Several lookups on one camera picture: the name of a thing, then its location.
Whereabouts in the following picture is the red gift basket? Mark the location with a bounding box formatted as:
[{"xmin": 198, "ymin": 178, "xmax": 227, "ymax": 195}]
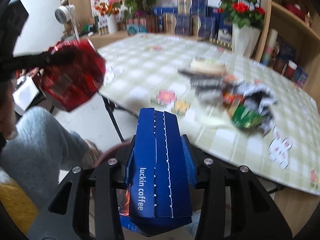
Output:
[{"xmin": 281, "ymin": 0, "xmax": 309, "ymax": 22}]

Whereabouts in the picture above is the white desk fan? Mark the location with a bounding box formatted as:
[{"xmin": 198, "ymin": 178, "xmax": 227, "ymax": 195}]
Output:
[{"xmin": 54, "ymin": 4, "xmax": 80, "ymax": 41}]

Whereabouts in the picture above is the blue luckin coffee box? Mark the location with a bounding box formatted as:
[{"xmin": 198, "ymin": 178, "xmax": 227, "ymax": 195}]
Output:
[{"xmin": 120, "ymin": 108, "xmax": 193, "ymax": 237}]

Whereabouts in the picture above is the gold blue gift box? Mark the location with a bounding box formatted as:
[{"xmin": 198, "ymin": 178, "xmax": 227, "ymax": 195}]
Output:
[
  {"xmin": 192, "ymin": 16, "xmax": 215, "ymax": 39},
  {"xmin": 162, "ymin": 13, "xmax": 192, "ymax": 36},
  {"xmin": 177, "ymin": 0, "xmax": 208, "ymax": 16}
]

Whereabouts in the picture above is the green snack wrapper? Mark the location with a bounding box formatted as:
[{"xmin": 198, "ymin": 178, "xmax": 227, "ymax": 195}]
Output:
[{"xmin": 230, "ymin": 105, "xmax": 266, "ymax": 129}]

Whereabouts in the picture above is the wooden shelf unit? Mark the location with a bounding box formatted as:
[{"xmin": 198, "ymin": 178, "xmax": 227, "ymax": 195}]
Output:
[{"xmin": 253, "ymin": 0, "xmax": 319, "ymax": 102}]

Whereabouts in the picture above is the red crushed snack bag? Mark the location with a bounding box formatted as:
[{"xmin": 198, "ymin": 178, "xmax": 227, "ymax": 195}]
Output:
[{"xmin": 40, "ymin": 39, "xmax": 106, "ymax": 112}]

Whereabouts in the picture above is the maroon trash bin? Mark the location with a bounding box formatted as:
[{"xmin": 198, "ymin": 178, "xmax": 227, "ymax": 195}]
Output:
[{"xmin": 94, "ymin": 140, "xmax": 131, "ymax": 167}]

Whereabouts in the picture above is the gold blue gift box upper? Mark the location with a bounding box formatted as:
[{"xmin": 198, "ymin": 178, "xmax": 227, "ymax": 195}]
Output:
[{"xmin": 177, "ymin": 0, "xmax": 208, "ymax": 16}]

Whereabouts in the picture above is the green plaid tablecloth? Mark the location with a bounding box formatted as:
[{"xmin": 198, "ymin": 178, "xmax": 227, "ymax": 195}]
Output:
[{"xmin": 99, "ymin": 34, "xmax": 319, "ymax": 195}]

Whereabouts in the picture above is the gold blue gift box left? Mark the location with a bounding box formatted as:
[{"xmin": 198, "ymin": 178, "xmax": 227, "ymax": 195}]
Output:
[{"xmin": 162, "ymin": 13, "xmax": 192, "ymax": 36}]

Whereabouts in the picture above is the low wooden cabinet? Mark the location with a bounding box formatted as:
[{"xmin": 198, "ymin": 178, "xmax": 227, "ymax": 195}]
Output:
[{"xmin": 80, "ymin": 30, "xmax": 199, "ymax": 49}]

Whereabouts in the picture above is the person left hand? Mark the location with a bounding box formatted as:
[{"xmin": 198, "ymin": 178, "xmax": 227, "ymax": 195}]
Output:
[{"xmin": 0, "ymin": 80, "xmax": 17, "ymax": 140}]

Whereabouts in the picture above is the gold blue gift box right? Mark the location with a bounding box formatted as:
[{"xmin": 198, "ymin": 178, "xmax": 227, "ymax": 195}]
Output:
[{"xmin": 192, "ymin": 16, "xmax": 215, "ymax": 39}]

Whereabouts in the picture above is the orange flowers white vase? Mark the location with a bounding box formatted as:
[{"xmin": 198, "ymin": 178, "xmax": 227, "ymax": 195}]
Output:
[{"xmin": 94, "ymin": 2, "xmax": 119, "ymax": 34}]

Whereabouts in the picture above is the red rose bouquet white vase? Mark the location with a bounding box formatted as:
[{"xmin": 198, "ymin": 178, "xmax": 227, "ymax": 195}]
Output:
[{"xmin": 219, "ymin": 0, "xmax": 265, "ymax": 57}]

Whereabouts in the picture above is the stack of paper cups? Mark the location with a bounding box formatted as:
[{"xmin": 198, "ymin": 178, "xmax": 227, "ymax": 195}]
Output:
[{"xmin": 260, "ymin": 28, "xmax": 278, "ymax": 66}]

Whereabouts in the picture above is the green gold tray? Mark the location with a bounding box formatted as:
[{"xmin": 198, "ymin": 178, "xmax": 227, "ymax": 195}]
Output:
[{"xmin": 208, "ymin": 38, "xmax": 232, "ymax": 50}]

